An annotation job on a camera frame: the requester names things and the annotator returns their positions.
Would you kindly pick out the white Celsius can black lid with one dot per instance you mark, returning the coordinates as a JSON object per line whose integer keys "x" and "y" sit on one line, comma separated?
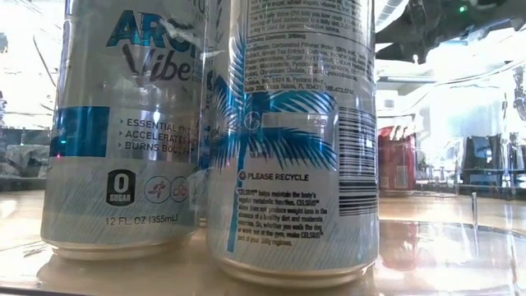
{"x": 123, "y": 144}
{"x": 287, "y": 164}

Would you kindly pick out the red cola can white script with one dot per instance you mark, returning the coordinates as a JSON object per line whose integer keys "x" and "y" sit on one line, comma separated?
{"x": 396, "y": 156}

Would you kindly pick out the clear plastic bin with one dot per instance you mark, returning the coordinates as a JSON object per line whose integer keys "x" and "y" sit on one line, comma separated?
{"x": 435, "y": 172}
{"x": 452, "y": 255}

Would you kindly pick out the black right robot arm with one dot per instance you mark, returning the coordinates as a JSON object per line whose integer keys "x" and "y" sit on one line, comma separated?
{"x": 431, "y": 24}

